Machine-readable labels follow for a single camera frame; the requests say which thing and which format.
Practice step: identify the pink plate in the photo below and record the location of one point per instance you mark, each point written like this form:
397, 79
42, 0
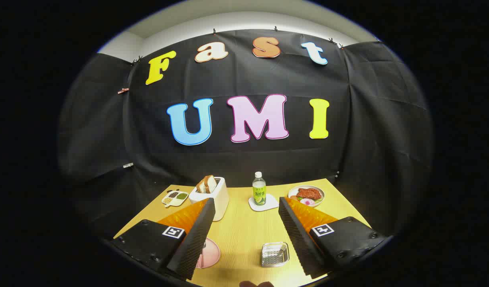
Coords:
211, 255

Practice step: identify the white divided condiment dish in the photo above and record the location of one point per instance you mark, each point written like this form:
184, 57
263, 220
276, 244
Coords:
174, 198

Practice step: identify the orange spring clip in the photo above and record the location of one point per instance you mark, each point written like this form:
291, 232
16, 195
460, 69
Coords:
123, 91

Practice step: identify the white food plate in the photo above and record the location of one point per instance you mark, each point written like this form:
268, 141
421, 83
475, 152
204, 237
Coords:
320, 195

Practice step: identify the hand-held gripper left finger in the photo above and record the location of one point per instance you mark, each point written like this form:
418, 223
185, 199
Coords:
196, 239

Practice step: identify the perforated metal tray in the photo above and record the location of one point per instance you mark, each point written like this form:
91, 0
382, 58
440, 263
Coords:
274, 255

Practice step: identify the white toaster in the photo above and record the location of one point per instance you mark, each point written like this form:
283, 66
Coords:
221, 201

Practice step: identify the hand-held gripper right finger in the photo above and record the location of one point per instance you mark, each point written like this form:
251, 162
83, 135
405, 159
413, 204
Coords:
296, 239

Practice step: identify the small toast bread slice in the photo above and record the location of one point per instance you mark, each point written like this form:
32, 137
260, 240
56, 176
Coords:
200, 186

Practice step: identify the brown meat piece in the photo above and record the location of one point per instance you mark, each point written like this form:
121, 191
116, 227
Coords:
308, 193

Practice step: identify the large toast bread slice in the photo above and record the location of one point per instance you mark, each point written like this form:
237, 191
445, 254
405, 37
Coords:
211, 183

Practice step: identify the white coaster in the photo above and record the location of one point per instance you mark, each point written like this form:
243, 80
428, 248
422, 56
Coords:
271, 203

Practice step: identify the pink round food slice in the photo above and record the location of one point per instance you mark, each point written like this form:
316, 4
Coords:
307, 201

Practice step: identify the green label drink bottle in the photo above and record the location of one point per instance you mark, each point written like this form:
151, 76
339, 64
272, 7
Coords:
259, 191

